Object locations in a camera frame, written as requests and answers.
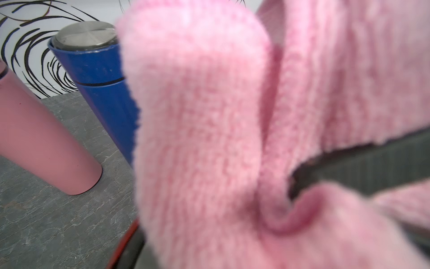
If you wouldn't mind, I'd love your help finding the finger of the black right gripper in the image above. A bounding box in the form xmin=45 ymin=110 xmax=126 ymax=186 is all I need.
xmin=290 ymin=129 xmax=430 ymax=198

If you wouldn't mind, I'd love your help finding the pink microfiber cloth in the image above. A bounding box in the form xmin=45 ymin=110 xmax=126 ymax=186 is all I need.
xmin=116 ymin=1 xmax=430 ymax=269

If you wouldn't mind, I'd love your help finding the red thermos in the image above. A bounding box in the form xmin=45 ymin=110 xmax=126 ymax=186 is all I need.
xmin=106 ymin=219 xmax=146 ymax=269

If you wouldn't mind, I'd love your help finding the blue thermos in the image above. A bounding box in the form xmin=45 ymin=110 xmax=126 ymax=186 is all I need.
xmin=48 ymin=21 xmax=139 ymax=164

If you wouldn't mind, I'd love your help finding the pink thermos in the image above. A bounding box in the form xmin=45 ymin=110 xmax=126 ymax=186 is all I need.
xmin=1 ymin=62 xmax=103 ymax=195

